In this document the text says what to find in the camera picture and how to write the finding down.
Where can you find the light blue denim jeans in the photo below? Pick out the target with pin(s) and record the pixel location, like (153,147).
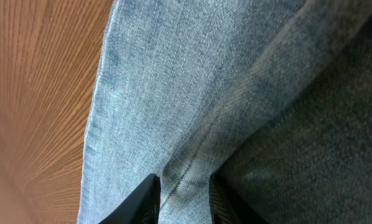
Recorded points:
(182,85)

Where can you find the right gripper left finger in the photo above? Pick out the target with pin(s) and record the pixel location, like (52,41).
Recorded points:
(141,206)

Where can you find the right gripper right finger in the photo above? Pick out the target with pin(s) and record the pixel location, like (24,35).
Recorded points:
(227,207)

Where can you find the grey garment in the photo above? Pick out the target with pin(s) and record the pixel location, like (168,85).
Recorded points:
(313,163)

